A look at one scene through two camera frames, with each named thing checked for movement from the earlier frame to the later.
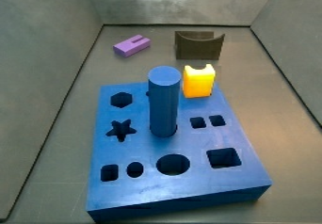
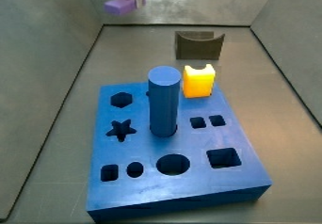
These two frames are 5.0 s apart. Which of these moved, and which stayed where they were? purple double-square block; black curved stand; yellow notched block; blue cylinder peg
Moved: purple double-square block
Stayed: black curved stand; blue cylinder peg; yellow notched block
